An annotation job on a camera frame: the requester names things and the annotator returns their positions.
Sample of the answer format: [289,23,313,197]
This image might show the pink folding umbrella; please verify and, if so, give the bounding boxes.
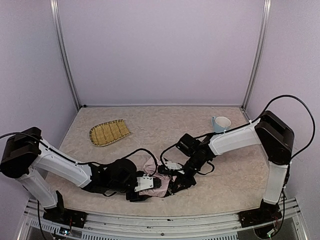
[138,157,177,198]

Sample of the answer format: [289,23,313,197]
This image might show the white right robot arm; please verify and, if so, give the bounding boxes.
[171,110,295,205]

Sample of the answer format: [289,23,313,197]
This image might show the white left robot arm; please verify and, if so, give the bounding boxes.
[0,127,156,210]

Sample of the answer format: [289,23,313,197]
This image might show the light blue ceramic mug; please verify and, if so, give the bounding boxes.
[211,116,231,133]

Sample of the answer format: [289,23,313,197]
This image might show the woven bamboo tray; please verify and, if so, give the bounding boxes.
[89,119,131,147]

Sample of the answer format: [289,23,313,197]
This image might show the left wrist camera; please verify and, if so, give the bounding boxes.
[134,175,162,192]

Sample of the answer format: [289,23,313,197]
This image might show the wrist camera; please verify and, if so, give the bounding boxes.
[134,175,162,192]
[157,161,185,176]

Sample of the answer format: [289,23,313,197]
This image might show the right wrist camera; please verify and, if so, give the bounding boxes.
[157,161,185,176]

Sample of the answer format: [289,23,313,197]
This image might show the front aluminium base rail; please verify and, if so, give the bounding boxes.
[14,198,310,240]

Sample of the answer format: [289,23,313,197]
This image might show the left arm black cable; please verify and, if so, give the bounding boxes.
[0,132,161,176]

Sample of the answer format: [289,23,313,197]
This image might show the right rear aluminium corner post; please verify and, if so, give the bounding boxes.
[241,0,272,112]

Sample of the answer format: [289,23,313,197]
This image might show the aluminium corner post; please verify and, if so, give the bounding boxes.
[241,0,272,112]
[49,0,82,111]

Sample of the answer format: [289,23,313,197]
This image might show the left rear aluminium corner post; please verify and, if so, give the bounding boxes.
[49,0,82,111]

